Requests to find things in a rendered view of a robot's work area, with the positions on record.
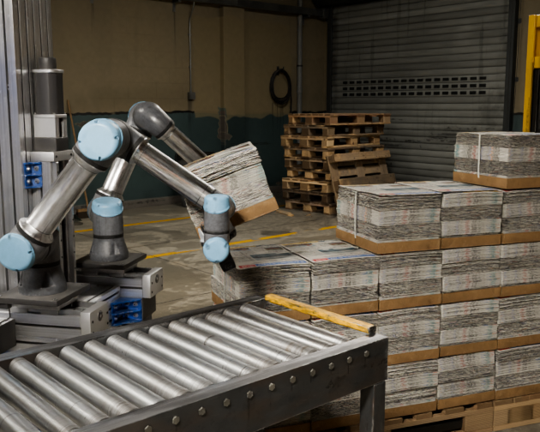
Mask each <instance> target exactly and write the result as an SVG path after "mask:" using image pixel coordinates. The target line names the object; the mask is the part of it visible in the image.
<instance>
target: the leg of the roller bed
mask: <svg viewBox="0 0 540 432"><path fill-rule="evenodd" d="M385 393H386V381H382V382H379V383H377V384H374V385H373V386H370V387H366V388H364V389H362V390H360V428H359V432H384V424H385Z"/></svg>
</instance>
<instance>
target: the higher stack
mask: <svg viewBox="0 0 540 432"><path fill-rule="evenodd" d="M454 146H455V149H454V153H455V154H454V155H455V156H454V158H455V161H454V164H455V165H454V168H455V170H454V171H457V172H464V173H470V174H477V176H478V177H479V175H483V176H490V177H501V178H523V177H540V133H535V132H464V133H457V135H456V144H455V145H454ZM462 183H463V182H462ZM466 184H471V185H476V186H481V187H486V188H491V189H498V191H500V192H503V196H502V199H503V200H501V201H502V207H501V212H502V213H501V214H500V216H501V231H500V233H503V234H508V233H519V232H530V231H540V187H538V188H522V189H502V188H496V187H490V186H485V185H480V184H474V183H466ZM498 245H500V246H501V247H500V249H501V251H500V259H499V268H498V269H499V271H501V282H500V284H499V286H500V287H501V291H502V287H506V286H514V285H529V284H538V283H540V241H535V242H524V243H505V244H503V243H501V244H498ZM496 298H497V299H499V300H500V301H499V307H498V311H497V312H498V313H497V314H498V316H497V318H498V320H497V325H498V327H497V330H496V331H497V336H496V337H497V339H507V338H513V337H520V336H526V335H532V334H539V333H540V292H539V293H532V294H524V295H516V296H508V297H496ZM493 351H494V354H495V378H494V380H495V382H494V386H493V388H494V390H496V391H498V390H502V389H508V388H513V387H522V386H528V385H533V384H538V383H540V343H536V344H531V345H520V346H514V347H508V348H502V349H496V350H493ZM490 401H491V402H492V406H494V411H493V423H492V427H493V429H492V431H497V430H502V429H510V428H514V427H519V426H524V425H528V424H533V423H540V393H530V394H526V395H520V396H516V397H511V398H505V399H497V400H494V399H493V400H490Z"/></svg>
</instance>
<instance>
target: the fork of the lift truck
mask: <svg viewBox="0 0 540 432"><path fill-rule="evenodd" d="M462 423H463V420H462V417H457V418H452V419H448V420H442V421H438V422H432V423H424V424H419V425H414V426H410V427H404V428H400V429H391V432H443V431H448V430H453V429H461V428H462Z"/></svg>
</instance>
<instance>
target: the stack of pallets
mask: <svg viewBox="0 0 540 432"><path fill-rule="evenodd" d="M288 115H289V116H288V117H289V122H288V124H284V128H285V132H284V135H281V136H280V137H281V146H283V148H284V150H285V155H284V157H285V167H286V170H287V177H282V191H283V197H282V199H285V209H290V210H291V209H297V208H302V207H303V212H309V213H312V212H318V211H323V210H324V213H323V214H326V215H332V214H336V213H337V211H336V207H337V203H335V200H334V197H333V196H334V195H335V194H334V193H333V189H332V185H331V182H332V178H330V176H329V174H330V170H329V168H327V161H326V156H330V155H333V154H338V153H346V152H345V150H349V153H359V152H365V148H366V147H368V148H373V151H381V150H383V148H384V145H380V135H384V133H383V127H384V124H388V123H390V117H391V113H295V114H288ZM301 117H305V123H301ZM372 117H379V122H378V123H373V122H372ZM365 127H372V133H365ZM296 128H302V133H296ZM345 128H349V131H348V132H345ZM321 129H322V132H321ZM360 137H368V138H369V143H361V142H360ZM293 139H296V140H300V143H293ZM339 139H345V142H340V141H339ZM317 141H321V142H317ZM360 143H361V144H360ZM296 150H302V153H300V154H296ZM297 160H298V161H302V162H303V163H302V164H299V165H297ZM299 171H305V174H301V175H298V172H299ZM321 180H325V181H321ZM319 181H320V182H319ZM294 183H300V184H298V185H294ZM294 193H298V194H300V195H294ZM297 203H298V204H303V205H299V206H297ZM317 206H318V207H317Z"/></svg>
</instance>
